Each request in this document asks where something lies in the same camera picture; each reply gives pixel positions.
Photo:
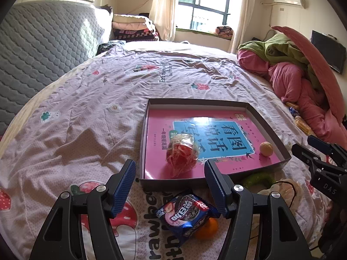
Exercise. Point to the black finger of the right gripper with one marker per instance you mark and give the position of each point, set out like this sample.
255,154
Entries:
327,178

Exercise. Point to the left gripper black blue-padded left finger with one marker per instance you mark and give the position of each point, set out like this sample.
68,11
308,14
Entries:
61,234

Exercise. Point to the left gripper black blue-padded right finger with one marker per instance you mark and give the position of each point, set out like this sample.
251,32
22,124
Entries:
279,235

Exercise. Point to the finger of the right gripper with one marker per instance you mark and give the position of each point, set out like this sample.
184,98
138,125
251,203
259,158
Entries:
334,151

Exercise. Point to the orange tangerine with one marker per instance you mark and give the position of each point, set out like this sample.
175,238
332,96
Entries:
208,230

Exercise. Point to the clear plastic bag with toy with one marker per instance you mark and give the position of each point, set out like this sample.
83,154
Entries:
289,190

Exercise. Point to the blue Oreo cookie packet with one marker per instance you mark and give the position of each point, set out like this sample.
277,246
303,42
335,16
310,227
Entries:
184,214

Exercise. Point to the beige walnut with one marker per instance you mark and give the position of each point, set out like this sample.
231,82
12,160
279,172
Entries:
266,149

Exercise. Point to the plastic-wrapped red ball snack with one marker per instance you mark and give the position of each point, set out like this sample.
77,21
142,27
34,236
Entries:
182,154

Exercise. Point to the pink long pillow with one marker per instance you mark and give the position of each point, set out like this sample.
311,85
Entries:
321,68

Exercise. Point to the yellow snack packet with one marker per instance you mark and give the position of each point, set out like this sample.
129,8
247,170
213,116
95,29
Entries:
303,126

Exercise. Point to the pink Chinese children's book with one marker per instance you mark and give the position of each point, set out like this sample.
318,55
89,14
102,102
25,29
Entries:
230,137

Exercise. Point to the pink crumpled duvet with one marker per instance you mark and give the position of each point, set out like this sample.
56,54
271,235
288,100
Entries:
290,86

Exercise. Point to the dark cardboard box tray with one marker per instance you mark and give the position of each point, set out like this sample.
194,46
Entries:
179,183

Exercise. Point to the black flat television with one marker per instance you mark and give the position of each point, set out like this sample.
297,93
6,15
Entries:
333,52

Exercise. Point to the pink strawberry print bedsheet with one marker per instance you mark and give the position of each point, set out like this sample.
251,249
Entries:
88,123

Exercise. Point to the green blanket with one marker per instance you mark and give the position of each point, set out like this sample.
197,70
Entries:
278,49

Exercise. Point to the patterned bag on windowsill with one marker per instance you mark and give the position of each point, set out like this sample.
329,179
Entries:
225,32

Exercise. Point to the cream right curtain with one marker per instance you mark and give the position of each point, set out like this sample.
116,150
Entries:
240,14

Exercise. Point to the cream curtain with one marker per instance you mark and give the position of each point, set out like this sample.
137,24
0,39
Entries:
162,13
240,14

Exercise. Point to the grey quilted headboard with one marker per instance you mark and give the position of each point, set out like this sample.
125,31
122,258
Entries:
43,40

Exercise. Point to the cream left curtain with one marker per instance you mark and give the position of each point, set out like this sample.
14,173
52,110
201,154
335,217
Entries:
162,13

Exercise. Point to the folded blanket stack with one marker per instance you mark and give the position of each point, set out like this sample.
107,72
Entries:
131,28

